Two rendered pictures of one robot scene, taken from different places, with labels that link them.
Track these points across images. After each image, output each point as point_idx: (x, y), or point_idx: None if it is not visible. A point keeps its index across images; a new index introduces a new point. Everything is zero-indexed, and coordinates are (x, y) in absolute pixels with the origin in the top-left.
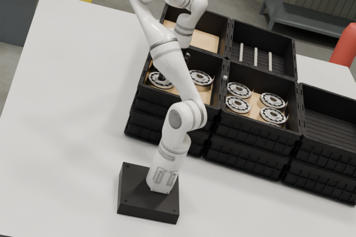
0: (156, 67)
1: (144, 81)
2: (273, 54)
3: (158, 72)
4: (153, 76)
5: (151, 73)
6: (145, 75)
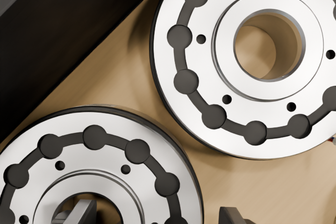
0: (154, 57)
1: (24, 122)
2: None
3: (130, 128)
4: (43, 175)
5: (60, 121)
6: (9, 115)
